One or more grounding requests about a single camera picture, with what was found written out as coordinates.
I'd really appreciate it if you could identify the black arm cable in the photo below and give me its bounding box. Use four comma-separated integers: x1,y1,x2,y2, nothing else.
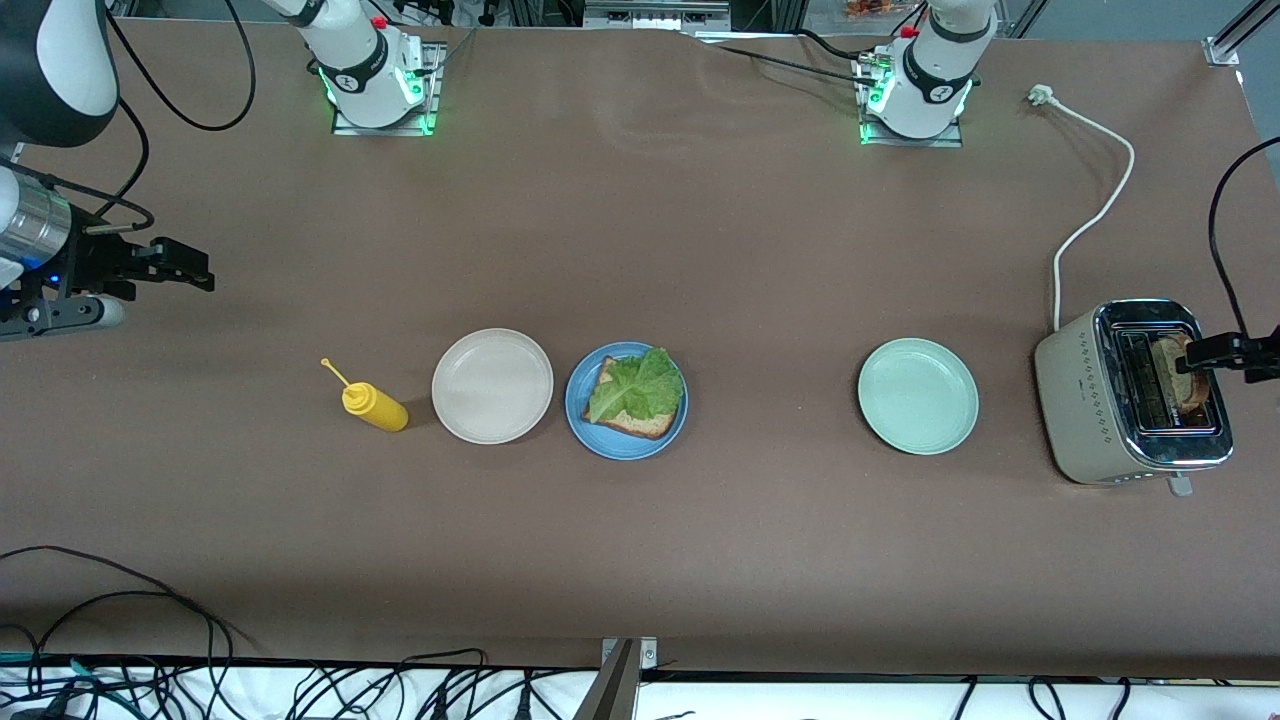
20,0,258,233
1207,135,1280,341

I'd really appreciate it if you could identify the yellow squeeze bottle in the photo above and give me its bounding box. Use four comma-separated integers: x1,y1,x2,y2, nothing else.
320,357,410,433

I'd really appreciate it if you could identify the toasted brown bread slice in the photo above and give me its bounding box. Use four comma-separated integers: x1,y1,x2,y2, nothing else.
1150,332,1213,413
583,357,686,441

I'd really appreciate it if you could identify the blue round plate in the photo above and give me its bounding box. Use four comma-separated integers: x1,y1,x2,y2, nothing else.
565,342,690,462

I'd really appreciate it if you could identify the green lettuce leaf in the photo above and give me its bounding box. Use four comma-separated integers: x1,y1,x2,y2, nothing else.
586,347,687,425

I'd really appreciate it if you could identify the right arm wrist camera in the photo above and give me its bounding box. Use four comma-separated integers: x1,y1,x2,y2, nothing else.
0,295,127,344

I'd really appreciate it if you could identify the teal cable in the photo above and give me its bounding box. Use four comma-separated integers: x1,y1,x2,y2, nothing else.
0,650,141,717

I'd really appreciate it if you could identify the aluminium profile with bracket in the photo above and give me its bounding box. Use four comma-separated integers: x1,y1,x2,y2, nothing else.
1203,0,1280,69

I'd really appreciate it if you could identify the long looped black cable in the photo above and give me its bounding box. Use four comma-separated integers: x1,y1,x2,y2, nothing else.
0,545,263,720

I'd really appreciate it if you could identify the metal table edge bracket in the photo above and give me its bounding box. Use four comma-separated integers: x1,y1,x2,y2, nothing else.
575,637,659,720

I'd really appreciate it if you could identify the beige chrome toaster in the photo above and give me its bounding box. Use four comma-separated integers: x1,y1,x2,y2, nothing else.
1034,298,1234,498

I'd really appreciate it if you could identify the mint green round plate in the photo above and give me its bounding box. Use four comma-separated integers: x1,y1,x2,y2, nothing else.
857,338,980,457

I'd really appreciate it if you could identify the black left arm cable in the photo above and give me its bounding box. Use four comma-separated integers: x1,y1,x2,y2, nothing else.
1207,135,1280,341

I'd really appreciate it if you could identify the black cable on table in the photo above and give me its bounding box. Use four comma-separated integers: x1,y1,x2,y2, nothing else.
690,28,886,89

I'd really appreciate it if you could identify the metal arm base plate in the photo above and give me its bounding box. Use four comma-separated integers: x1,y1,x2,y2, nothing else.
332,42,447,137
858,52,966,148

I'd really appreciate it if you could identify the beige round plate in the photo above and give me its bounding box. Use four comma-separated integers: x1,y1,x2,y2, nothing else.
431,328,555,445

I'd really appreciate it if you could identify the grey metal box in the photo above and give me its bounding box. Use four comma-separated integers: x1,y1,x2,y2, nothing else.
583,0,732,31

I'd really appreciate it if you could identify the white toaster power cable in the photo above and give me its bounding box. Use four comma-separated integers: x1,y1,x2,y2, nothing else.
1028,84,1137,333

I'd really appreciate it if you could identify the arched black cable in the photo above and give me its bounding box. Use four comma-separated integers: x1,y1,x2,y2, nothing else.
395,648,491,701

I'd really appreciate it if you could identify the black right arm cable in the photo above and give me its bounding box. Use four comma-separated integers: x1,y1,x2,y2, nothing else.
20,0,258,233

